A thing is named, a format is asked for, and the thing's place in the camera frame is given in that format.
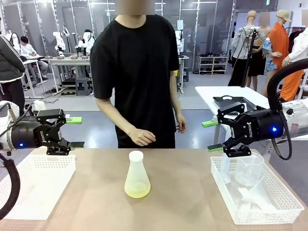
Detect mannequin in grey shirt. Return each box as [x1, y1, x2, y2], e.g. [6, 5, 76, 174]
[228, 10, 267, 87]

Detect person's left hand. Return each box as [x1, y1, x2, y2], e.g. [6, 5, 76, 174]
[176, 114, 188, 135]

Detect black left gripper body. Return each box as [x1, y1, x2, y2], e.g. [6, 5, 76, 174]
[11, 117, 61, 151]

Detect black tripod stand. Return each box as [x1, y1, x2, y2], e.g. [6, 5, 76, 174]
[240, 26, 257, 88]

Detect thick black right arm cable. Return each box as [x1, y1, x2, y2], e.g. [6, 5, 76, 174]
[266, 58, 308, 161]

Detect seated person in white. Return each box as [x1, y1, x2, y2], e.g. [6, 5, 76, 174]
[19, 36, 49, 80]

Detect mannequin in black dress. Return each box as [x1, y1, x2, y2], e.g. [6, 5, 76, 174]
[247, 38, 267, 91]

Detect grey step stool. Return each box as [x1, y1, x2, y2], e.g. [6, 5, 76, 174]
[75, 77, 91, 97]

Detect long white desk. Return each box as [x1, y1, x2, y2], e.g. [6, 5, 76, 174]
[22, 58, 46, 100]

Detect clear plastic measuring cylinder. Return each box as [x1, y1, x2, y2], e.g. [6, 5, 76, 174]
[221, 154, 233, 185]

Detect mannequin in orange robe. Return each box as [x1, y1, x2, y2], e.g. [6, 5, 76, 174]
[267, 9, 292, 80]

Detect clear plastic measuring beaker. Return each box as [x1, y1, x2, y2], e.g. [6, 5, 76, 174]
[234, 152, 265, 187]

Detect white shoe rack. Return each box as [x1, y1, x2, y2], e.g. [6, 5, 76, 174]
[199, 55, 229, 75]

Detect person in dark jacket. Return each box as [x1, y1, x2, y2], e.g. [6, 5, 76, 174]
[0, 17, 26, 116]

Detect white side table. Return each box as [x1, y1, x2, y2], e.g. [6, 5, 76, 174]
[194, 86, 272, 151]

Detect white workbench with boxes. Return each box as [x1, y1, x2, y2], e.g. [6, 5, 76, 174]
[47, 55, 94, 95]

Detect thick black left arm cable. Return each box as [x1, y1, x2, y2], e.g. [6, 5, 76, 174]
[0, 153, 21, 219]

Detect translucent plastic funnel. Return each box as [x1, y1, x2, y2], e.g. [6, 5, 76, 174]
[238, 179, 273, 213]

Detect person's right forearm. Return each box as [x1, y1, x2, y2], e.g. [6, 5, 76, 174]
[95, 97, 136, 138]

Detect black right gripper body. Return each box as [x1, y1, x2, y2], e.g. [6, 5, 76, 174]
[236, 108, 284, 145]

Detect white perforated plastic basket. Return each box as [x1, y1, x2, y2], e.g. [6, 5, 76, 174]
[0, 154, 77, 221]
[210, 155, 305, 226]

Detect person in black t-shirt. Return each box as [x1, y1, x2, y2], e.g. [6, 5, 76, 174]
[90, 13, 180, 149]

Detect person's right hand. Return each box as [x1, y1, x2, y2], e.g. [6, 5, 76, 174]
[128, 128, 157, 147]

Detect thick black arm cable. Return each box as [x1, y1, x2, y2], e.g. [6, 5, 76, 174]
[0, 153, 21, 219]
[266, 58, 308, 161]

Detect person's left forearm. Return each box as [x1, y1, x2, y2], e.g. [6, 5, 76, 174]
[169, 70, 184, 118]

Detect translucent plastic conical flask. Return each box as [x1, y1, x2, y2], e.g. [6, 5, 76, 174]
[124, 156, 152, 199]

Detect mannequin in blue floral dress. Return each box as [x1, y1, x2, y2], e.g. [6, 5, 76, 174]
[259, 13, 282, 97]

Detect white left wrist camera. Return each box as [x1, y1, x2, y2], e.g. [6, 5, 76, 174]
[32, 99, 46, 112]

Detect mannequin in orange trousers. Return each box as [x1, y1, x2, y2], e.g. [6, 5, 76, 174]
[280, 12, 308, 102]

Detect black plastic tray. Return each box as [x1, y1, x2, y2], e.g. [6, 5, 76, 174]
[212, 95, 254, 114]

